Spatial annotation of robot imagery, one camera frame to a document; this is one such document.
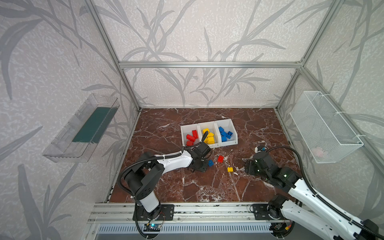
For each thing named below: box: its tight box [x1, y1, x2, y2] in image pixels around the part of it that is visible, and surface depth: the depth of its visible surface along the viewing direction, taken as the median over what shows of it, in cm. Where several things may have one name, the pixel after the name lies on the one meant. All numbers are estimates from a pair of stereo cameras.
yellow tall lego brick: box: [204, 134, 216, 145], surface depth 98 cm
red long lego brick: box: [192, 130, 199, 139], surface depth 105 cm
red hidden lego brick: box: [217, 155, 225, 163], surface depth 93 cm
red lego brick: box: [186, 134, 196, 142], surface depth 101 cm
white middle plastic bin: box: [197, 121, 220, 148], surface depth 104 cm
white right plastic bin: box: [214, 118, 238, 147], surface depth 101 cm
